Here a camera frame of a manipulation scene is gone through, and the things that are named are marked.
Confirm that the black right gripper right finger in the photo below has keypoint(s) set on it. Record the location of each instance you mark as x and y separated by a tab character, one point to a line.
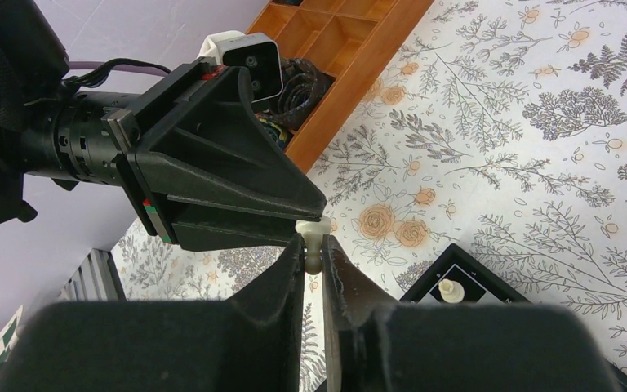
454	346

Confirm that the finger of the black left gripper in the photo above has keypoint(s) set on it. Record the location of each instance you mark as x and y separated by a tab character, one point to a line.
203	229

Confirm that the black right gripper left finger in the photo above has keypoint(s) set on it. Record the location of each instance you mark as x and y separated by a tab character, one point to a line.
250	341

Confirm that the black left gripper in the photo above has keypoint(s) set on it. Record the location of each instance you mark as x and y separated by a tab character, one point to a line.
186	152

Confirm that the white chess piece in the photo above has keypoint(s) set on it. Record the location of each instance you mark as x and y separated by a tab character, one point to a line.
450	291
313	232

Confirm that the green white rolled chess mat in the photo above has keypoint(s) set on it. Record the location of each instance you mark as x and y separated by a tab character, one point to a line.
8	335

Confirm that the orange wooden divided tray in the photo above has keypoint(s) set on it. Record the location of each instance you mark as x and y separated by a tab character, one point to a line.
349	40

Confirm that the floral white table mat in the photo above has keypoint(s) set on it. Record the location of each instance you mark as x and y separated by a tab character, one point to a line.
500	126

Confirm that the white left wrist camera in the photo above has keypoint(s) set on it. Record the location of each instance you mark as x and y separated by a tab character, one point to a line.
248	59

